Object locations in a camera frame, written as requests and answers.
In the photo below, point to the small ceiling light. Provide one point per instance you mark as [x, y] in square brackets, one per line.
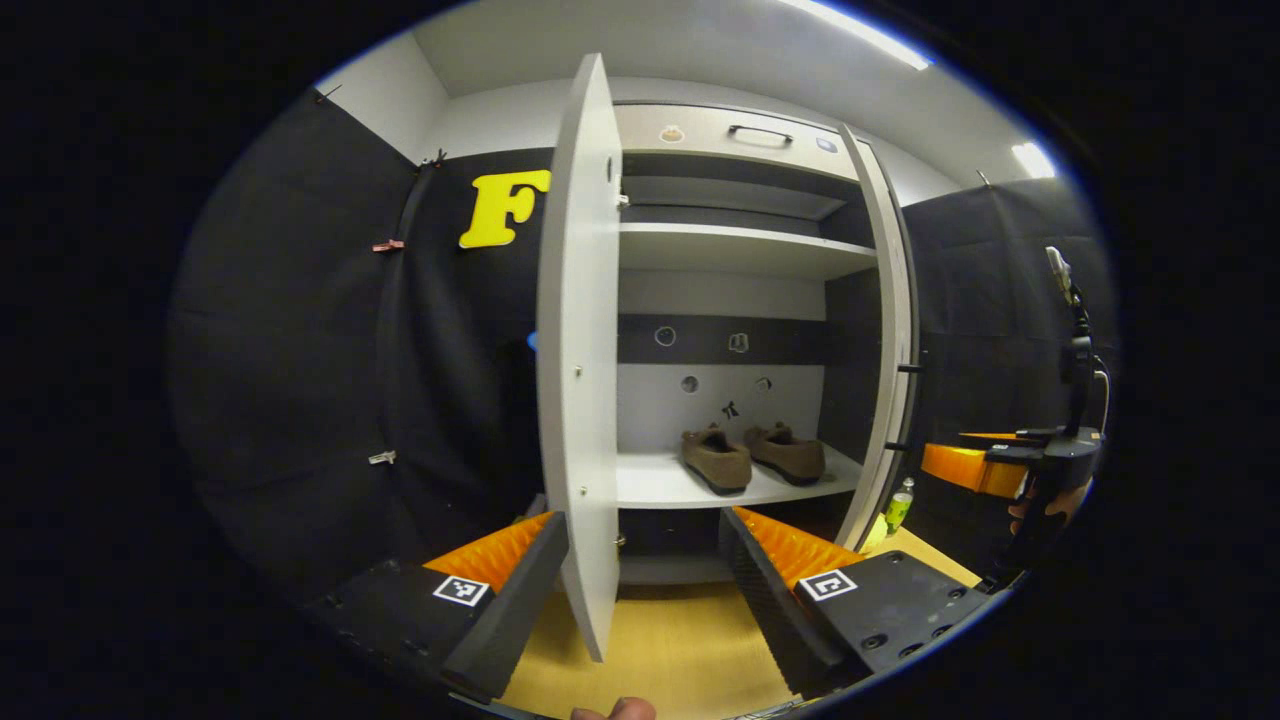
[1032, 160]

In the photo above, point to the long ceiling light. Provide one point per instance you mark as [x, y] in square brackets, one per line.
[870, 32]

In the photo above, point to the black backdrop cloth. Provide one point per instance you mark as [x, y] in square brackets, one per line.
[990, 300]
[300, 380]

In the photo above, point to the white shoe cabinet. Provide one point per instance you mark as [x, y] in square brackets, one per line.
[720, 300]

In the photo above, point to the silver cloth clip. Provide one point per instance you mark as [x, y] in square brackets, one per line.
[382, 458]

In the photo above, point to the green bottle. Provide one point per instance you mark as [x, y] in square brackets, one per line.
[900, 510]

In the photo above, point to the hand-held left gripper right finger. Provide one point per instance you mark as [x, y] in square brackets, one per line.
[775, 605]

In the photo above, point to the brown fuzzy shoe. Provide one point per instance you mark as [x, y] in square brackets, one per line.
[790, 455]
[715, 460]

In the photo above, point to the white cabinet door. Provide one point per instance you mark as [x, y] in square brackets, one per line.
[885, 330]
[580, 350]

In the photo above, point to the white cabinet drawer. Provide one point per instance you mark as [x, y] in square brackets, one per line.
[700, 140]

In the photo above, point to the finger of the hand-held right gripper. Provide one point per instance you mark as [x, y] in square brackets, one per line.
[990, 437]
[965, 468]

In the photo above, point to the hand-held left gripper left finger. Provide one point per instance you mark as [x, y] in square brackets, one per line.
[510, 610]

